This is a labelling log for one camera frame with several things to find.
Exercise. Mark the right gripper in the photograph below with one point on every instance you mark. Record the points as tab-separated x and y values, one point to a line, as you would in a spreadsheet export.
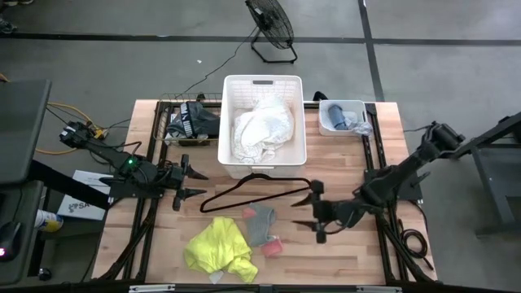
335	212

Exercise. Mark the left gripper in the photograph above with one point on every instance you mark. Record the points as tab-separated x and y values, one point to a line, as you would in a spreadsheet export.
175	177

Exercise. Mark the grey and pink knit beanie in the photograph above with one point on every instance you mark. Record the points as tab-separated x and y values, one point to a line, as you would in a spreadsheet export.
260	224

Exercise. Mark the black underwear white-lettered waistband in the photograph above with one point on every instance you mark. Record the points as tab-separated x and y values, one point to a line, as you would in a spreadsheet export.
199	120

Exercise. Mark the white cloth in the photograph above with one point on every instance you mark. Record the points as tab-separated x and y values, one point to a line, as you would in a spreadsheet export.
264	126

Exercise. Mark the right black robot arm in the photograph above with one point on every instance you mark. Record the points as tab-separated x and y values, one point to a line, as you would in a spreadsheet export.
399	175

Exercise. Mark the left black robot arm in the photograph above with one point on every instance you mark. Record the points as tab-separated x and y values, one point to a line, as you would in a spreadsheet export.
110	152

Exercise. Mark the black clothes hanger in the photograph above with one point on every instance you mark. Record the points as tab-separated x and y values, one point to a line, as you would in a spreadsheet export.
256	199

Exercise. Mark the yellow cloth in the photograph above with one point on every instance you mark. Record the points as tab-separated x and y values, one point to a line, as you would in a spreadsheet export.
215	248

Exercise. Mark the white perforated laundry basket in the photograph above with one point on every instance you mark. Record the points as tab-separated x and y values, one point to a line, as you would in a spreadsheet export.
293	122

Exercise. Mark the small white plastic bin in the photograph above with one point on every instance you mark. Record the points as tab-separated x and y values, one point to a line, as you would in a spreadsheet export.
323	122

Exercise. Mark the small white fabric label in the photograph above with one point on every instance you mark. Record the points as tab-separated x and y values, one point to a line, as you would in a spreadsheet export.
215	277

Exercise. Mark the light grey cloth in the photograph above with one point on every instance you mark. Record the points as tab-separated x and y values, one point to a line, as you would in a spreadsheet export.
358	127

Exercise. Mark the blue cloth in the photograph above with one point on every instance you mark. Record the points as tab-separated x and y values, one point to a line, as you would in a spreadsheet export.
335	116

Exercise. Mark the white printed box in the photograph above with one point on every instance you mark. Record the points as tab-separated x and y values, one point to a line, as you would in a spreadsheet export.
81	203

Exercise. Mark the black rig stand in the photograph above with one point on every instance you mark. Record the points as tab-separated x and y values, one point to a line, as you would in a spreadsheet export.
488	136
69	186

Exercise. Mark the white and blue can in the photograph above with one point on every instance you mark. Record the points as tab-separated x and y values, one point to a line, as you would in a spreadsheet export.
48	220

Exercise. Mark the dark desk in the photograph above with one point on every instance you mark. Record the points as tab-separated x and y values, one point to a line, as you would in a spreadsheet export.
24	203

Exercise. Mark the black caster wheel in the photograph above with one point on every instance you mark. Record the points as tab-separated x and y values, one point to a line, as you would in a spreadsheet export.
45	274

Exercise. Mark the dark grey monitor panel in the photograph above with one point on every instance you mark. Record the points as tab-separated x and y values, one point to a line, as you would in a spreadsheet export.
24	130

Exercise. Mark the black floor fan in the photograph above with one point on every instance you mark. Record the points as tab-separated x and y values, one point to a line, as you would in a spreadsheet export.
270	20

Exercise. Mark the black computer mouse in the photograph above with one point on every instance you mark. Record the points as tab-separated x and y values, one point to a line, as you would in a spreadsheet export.
9	240

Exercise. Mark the person's shoe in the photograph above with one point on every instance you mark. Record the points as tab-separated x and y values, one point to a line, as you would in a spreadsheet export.
18	2
6	26

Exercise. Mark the silver metal bracket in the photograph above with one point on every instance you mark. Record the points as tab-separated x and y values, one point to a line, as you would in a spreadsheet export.
376	289
150	288

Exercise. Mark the black metal table frame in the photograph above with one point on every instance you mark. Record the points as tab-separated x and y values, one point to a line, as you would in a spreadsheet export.
371	118

